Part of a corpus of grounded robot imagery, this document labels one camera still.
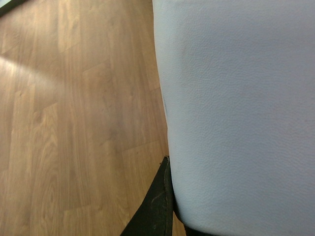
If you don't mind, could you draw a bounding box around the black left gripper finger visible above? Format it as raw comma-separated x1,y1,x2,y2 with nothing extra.
121,156,174,236

